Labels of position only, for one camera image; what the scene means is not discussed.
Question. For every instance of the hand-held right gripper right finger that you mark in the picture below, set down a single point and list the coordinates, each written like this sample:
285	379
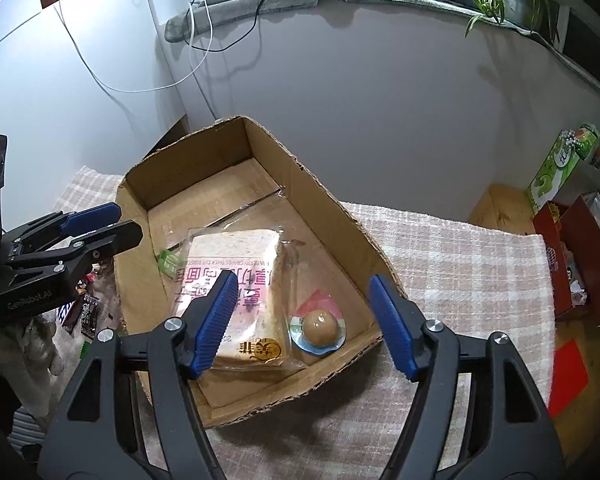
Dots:
390	330

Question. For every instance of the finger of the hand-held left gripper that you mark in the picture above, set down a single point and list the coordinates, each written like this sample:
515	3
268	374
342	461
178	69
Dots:
95	214
115	237

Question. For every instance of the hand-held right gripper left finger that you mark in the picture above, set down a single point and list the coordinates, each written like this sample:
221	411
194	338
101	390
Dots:
212	325

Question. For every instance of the brown cardboard box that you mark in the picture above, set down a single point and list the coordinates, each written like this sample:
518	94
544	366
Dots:
260	170

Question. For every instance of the person's left hand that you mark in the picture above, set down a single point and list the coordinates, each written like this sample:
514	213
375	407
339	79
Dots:
40	350

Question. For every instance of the brown snack bar packet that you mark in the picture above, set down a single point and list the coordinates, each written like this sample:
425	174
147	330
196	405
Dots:
69	317

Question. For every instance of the small green candy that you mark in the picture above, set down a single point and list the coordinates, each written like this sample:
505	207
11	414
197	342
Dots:
167	262

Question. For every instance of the dark dotted snack packet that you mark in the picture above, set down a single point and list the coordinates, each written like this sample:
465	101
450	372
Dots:
90	315

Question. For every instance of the braised egg packet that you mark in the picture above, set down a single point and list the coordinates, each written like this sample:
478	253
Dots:
320	327

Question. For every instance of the sliced bread packet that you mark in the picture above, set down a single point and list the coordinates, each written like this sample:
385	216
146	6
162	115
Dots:
240	260

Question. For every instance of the plaid beige cloth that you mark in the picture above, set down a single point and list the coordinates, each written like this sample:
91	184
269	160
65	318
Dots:
455	260

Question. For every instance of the red paper sheet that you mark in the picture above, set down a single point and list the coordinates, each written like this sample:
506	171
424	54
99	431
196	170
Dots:
567	375

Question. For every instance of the red box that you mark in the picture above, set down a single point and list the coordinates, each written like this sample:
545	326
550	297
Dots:
565	260

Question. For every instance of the green carton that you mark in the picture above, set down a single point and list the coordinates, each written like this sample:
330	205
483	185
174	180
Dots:
550	175

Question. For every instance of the grey towel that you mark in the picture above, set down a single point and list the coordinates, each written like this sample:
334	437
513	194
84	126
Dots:
230	10

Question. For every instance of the grey cardboard box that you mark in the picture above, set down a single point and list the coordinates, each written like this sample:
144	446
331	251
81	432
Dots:
585	180

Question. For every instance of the potted spider plant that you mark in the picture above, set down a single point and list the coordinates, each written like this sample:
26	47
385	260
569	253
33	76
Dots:
517	5

